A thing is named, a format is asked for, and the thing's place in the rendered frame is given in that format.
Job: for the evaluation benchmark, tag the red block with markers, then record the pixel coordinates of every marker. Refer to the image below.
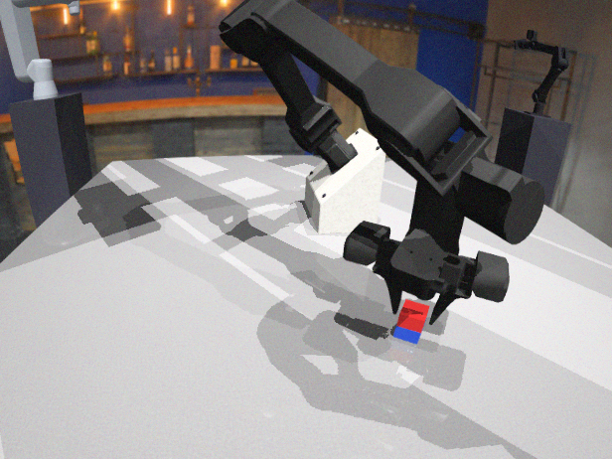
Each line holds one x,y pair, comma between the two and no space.
412,316

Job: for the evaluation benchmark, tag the blue block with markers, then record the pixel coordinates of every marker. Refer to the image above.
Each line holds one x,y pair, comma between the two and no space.
406,335

